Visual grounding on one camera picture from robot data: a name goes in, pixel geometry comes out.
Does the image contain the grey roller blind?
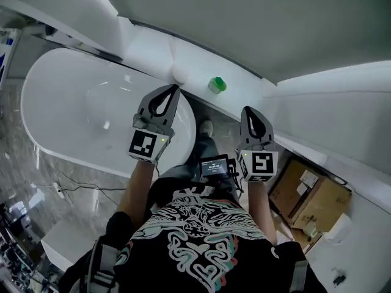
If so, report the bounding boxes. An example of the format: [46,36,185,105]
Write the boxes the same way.
[106,0,391,79]

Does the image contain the grey shoe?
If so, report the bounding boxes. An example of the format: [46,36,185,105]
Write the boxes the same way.
[198,118,214,137]

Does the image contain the white plastic container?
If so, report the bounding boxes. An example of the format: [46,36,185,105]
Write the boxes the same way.
[323,213,356,244]

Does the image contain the small black screen device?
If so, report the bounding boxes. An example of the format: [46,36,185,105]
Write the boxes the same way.
[199,154,231,178]

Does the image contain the white bathtub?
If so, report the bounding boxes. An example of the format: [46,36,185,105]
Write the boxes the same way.
[20,48,198,178]

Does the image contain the black device cables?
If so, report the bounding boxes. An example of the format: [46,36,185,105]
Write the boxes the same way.
[227,158,246,195]

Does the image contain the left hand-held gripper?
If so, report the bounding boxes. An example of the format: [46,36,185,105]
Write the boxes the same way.
[128,84,182,165]

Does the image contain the black window frame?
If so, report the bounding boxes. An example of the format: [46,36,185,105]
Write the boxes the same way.
[128,18,264,81]

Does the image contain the person's right forearm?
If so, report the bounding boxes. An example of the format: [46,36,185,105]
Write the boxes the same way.
[246,180,277,245]

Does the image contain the white cloth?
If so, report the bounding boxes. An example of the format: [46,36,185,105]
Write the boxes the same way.
[172,62,191,85]

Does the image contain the grey shoulder strap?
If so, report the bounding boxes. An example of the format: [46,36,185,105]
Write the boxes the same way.
[288,259,310,293]
[89,242,119,293]

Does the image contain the large cardboard box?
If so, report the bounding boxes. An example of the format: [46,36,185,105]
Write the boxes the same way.
[268,159,353,230]

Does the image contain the green detergent bottle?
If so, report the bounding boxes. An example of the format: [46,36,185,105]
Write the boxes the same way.
[207,76,228,95]

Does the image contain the person's left forearm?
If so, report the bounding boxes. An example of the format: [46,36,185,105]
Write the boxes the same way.
[117,160,158,223]

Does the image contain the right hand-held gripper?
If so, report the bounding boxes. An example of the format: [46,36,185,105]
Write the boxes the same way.
[234,106,280,183]

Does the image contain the white low cabinet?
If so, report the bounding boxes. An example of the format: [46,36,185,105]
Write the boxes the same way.
[40,219,102,275]

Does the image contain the blue jeans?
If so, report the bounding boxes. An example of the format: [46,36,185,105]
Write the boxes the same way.
[158,131,243,203]

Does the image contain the black printed T-shirt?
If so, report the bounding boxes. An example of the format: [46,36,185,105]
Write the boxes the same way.
[62,178,330,293]

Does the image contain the black floor cable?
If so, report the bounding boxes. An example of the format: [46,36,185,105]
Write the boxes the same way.
[56,170,128,208]

